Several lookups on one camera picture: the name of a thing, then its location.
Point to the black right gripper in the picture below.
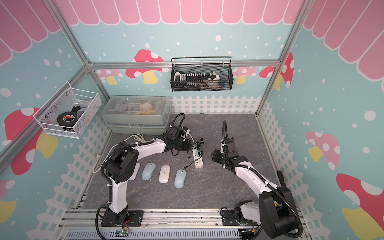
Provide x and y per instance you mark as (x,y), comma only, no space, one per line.
(216,152)

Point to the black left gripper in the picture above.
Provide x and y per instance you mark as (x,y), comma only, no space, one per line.
(187,147)

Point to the lilac wireless mouse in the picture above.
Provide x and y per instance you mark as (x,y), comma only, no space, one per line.
(134,175)

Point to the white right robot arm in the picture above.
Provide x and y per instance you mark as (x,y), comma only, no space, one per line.
(276,211)

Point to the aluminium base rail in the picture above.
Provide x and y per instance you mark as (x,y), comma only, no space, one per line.
(161,224)

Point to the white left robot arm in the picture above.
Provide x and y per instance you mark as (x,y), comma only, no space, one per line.
(120,164)

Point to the white pink wireless mouse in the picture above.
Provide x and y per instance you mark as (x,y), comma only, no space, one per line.
(164,174)

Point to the green plastic storage box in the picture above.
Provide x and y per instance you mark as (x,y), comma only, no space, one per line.
(137,115)

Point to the black wire mesh basket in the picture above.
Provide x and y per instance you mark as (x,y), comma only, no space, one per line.
(201,74)

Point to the white wire basket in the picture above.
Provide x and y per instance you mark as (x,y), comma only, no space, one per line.
(85,103)

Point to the white power strip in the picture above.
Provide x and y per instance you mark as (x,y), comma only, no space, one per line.
(198,162)

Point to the light blue wireless mouse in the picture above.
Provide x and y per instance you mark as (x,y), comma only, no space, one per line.
(148,171)

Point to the pale blue wireless mouse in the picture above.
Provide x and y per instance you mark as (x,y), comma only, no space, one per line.
(180,177)

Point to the black tape roll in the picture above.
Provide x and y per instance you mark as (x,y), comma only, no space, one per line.
(67,119)

